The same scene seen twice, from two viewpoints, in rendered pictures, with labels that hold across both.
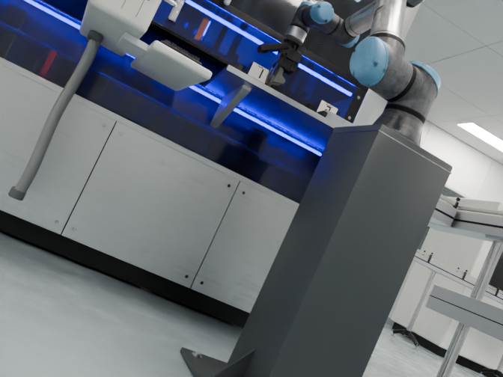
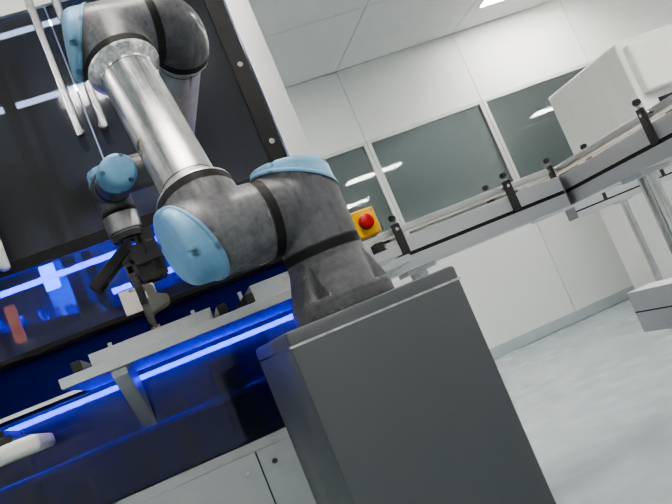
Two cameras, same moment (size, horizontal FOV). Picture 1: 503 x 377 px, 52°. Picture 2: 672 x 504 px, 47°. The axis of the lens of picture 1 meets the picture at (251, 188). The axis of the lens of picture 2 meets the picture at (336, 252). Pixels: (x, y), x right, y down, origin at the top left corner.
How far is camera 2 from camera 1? 0.59 m
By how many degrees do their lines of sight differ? 2
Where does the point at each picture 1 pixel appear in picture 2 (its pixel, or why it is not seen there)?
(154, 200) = not seen: outside the picture
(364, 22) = not seen: hidden behind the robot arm
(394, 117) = (305, 278)
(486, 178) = (573, 26)
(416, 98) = (307, 222)
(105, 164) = not seen: outside the picture
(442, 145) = (489, 43)
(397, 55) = (216, 201)
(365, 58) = (178, 252)
